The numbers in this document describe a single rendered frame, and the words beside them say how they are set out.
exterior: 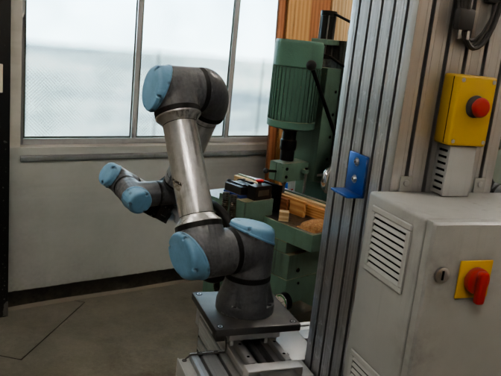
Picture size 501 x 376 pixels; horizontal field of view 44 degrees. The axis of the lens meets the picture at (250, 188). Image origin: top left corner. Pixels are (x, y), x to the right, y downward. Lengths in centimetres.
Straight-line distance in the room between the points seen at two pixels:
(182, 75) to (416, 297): 80
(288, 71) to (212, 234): 89
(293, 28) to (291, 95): 165
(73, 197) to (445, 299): 257
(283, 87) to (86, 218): 165
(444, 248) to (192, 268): 61
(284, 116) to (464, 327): 121
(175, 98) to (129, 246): 219
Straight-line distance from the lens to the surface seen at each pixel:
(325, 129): 230
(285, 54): 217
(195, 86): 155
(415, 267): 109
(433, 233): 105
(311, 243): 201
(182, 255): 145
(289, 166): 225
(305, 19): 385
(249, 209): 209
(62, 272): 353
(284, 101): 217
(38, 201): 335
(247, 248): 149
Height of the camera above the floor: 149
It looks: 13 degrees down
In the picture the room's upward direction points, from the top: 6 degrees clockwise
